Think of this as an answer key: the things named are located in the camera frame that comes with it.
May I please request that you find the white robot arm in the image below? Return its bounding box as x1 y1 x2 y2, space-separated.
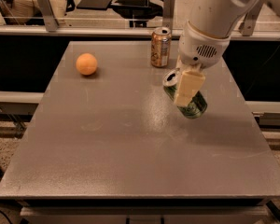
174 0 280 106

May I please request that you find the orange soda can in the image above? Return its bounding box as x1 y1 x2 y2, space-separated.
151 27 172 67

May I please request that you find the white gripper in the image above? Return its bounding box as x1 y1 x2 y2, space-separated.
174 22 230 106

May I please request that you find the right metal bracket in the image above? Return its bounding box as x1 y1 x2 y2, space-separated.
239 1 263 36

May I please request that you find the black office chair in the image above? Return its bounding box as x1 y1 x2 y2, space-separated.
76 0 185 29

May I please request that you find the metal rail bar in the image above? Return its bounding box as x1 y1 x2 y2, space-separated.
0 25 280 41

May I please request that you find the green soda can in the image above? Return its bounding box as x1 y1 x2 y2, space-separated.
162 69 207 119

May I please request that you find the left metal bracket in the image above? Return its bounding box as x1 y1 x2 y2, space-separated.
37 0 59 32

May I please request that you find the beige bag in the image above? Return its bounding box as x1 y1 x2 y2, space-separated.
5 0 67 24

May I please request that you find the middle metal bracket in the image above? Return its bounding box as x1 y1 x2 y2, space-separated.
162 0 175 30

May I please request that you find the metal bracket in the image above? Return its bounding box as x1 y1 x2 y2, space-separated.
239 1 263 36
37 0 59 32
162 0 175 30

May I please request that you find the orange fruit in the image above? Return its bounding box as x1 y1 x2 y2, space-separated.
76 53 98 76

